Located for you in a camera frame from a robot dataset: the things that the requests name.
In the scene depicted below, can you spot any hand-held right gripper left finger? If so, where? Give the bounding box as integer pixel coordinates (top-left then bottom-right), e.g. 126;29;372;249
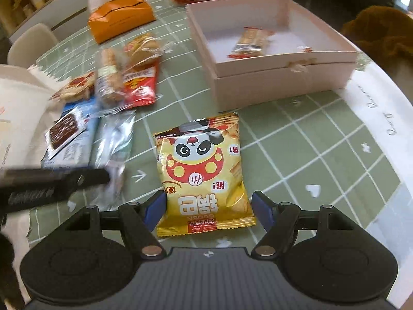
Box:
61;190;168;259

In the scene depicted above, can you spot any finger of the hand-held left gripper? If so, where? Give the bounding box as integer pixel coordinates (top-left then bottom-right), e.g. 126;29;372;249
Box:
65;167;111;198

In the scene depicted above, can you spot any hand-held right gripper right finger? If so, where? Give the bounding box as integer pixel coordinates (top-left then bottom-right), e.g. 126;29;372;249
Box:
251;190;354;259

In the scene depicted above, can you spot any silver clear snack packet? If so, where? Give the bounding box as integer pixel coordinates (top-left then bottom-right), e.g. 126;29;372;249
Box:
90;110;137;211

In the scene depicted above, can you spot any brownie packet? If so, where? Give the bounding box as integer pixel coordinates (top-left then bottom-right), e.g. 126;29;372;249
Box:
45;110;88;153

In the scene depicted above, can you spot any yellow panda chip packet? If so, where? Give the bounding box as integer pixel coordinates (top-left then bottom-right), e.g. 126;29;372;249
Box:
152;112;257;238

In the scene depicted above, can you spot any clear egg roll packet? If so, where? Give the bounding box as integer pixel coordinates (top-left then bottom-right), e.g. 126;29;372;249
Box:
95;48;130;111

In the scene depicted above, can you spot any red spicy snack packet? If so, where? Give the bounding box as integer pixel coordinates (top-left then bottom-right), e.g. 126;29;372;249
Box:
122;56;161;109

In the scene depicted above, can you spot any pink cardboard box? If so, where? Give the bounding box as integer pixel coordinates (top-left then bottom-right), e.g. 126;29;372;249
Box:
185;0;361;112

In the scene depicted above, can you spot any clear bread packet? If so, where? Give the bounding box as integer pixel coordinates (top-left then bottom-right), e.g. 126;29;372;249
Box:
124;32;172;72

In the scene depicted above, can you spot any blue snack box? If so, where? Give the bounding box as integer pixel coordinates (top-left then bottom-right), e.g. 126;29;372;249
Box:
40;98;101;169

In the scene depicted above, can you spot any green grid tablecloth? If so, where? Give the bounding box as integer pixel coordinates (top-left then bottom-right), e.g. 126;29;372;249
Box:
27;0;413;310

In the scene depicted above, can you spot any white paper bag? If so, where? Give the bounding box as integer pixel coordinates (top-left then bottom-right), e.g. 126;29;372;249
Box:
0;64;71;172

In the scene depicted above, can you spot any small brown cookie packet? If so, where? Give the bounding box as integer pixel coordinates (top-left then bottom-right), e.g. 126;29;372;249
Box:
49;71;97;102

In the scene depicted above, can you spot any orange tissue pack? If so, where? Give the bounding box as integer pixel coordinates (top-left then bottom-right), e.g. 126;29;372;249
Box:
88;0;155;44

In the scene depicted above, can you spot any orange wafer biscuit packet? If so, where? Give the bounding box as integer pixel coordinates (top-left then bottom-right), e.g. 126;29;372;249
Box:
227;27;275;59

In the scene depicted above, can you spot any long white sideboard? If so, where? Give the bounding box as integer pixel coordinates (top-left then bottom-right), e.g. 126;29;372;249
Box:
0;0;108;44

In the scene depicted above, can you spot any brown plush cloth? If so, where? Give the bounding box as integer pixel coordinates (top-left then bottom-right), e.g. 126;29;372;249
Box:
341;5;413;69

